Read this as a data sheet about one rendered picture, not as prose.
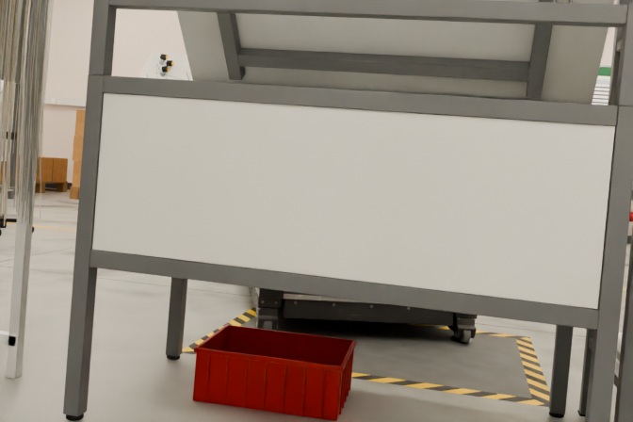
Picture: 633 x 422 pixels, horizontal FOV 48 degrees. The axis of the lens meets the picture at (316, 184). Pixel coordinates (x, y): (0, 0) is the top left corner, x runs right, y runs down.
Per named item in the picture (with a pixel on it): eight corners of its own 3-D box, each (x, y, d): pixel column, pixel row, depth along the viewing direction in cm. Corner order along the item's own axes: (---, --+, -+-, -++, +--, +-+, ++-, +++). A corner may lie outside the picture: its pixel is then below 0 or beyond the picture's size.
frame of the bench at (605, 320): (170, 355, 222) (189, 101, 220) (562, 414, 197) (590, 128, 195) (61, 419, 164) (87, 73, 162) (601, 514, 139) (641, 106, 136)
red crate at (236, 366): (222, 370, 211) (226, 324, 211) (351, 388, 205) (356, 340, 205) (189, 401, 183) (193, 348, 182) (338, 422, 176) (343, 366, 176)
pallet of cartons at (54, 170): (10, 186, 949) (13, 154, 948) (67, 191, 938) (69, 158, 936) (-48, 188, 831) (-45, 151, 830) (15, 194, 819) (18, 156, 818)
